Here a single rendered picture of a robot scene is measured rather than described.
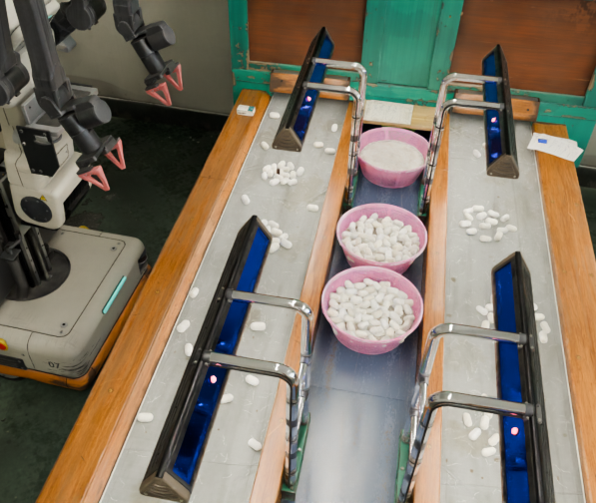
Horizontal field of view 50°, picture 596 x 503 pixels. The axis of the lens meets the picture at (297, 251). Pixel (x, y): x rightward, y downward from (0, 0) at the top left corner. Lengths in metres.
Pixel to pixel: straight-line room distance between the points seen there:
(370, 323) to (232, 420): 0.45
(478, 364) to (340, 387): 0.34
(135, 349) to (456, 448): 0.78
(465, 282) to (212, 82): 2.14
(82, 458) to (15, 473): 0.97
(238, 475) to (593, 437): 0.78
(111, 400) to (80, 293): 0.98
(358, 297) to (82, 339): 1.05
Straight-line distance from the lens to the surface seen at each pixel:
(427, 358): 1.26
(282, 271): 1.78
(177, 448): 1.05
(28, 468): 2.42
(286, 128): 1.67
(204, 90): 3.61
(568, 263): 1.95
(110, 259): 2.56
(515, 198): 2.17
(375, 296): 1.74
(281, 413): 1.47
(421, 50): 2.40
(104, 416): 1.52
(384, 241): 1.90
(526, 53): 2.43
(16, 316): 2.46
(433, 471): 1.44
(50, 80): 1.62
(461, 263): 1.88
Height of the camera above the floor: 2.01
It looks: 44 degrees down
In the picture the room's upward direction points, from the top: 2 degrees clockwise
